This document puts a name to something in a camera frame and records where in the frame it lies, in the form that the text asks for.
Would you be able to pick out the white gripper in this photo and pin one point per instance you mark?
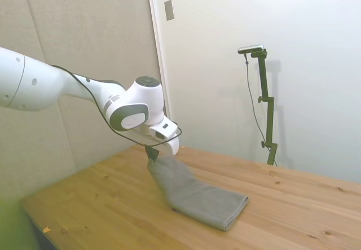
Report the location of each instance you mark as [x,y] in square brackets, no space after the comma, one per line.
[173,147]

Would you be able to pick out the grey terry towel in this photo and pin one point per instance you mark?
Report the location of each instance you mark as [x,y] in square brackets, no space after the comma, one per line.
[203,202]

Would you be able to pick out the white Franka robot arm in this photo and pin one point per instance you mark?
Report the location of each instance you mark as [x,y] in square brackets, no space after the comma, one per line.
[36,86]

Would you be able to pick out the white corner trim strip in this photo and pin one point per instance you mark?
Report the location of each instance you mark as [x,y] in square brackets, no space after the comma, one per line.
[158,49]

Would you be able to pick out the small orange tape scrap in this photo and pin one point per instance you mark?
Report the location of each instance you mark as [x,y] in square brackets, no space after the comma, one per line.
[46,228]

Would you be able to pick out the dark jointed camera stand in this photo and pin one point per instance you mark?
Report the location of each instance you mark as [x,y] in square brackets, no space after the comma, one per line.
[269,120]

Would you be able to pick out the grey bar stereo camera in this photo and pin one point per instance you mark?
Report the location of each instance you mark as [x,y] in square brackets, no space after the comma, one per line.
[251,48]

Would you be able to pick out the grey wall plate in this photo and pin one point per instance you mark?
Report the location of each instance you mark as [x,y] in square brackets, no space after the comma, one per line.
[169,10]

